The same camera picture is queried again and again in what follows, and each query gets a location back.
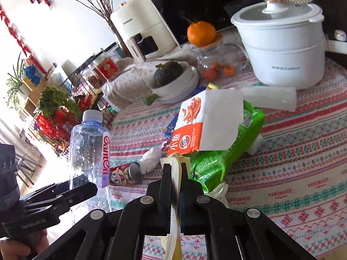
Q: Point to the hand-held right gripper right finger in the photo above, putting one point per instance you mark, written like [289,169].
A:
[187,189]

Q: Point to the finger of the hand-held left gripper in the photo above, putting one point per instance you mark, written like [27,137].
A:
[54,188]
[78,193]

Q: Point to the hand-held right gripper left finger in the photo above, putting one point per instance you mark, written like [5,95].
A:
[166,176]

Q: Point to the green snack bag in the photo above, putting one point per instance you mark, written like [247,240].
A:
[211,165]

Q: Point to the clear plastic water bottle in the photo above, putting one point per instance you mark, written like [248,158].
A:
[86,146]

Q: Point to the orange and white snack box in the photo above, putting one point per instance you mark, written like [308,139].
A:
[214,119]

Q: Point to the person's left hand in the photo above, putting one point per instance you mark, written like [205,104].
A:
[13,249]

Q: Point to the crumpled white tissue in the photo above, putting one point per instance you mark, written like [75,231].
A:
[150,158]
[219,192]

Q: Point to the red drink can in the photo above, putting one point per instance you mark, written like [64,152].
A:
[122,176]

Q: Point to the blue snack wrapper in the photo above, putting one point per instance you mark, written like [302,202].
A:
[170,130]

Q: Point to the pile of red packets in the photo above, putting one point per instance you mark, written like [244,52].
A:
[48,127]

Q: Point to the green vegetable piece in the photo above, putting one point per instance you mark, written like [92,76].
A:
[148,99]

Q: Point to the white ceramic bowl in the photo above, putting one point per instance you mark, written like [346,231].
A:
[176,86]

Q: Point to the green leafy vegetables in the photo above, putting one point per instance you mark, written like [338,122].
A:
[54,97]

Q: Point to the white ceramic plate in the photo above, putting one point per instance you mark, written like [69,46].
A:
[189,86]

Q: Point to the wooden shelf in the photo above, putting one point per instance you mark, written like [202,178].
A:
[32,97]

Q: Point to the floral white cloth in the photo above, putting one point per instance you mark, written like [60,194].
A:
[127,84]

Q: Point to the dark green squash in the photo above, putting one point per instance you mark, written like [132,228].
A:
[168,73]

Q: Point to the patterned woven tablecloth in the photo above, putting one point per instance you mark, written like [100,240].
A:
[284,154]

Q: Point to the small orange fruit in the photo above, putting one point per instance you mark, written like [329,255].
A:
[210,74]
[215,65]
[228,70]

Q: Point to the potted spider plant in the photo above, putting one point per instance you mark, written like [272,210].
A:
[16,82]

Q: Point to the blue toy figure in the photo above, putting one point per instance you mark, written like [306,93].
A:
[31,73]

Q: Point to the red label jar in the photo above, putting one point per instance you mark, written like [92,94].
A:
[108,67]

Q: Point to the glass jar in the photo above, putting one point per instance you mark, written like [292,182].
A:
[235,57]

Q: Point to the large orange tangerine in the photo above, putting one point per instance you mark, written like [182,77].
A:
[202,33]

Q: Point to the red paper garland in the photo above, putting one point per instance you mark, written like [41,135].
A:
[16,36]

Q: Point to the white air fryer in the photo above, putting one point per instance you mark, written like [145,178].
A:
[141,21]

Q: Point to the white electric cooking pot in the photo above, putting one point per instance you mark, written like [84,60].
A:
[284,57]

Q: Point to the white microwave with black door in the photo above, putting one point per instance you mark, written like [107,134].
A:
[195,2]

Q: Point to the dry bare branches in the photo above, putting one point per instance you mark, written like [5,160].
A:
[104,10]

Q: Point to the glass pot lid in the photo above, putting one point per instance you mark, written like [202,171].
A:
[273,12]

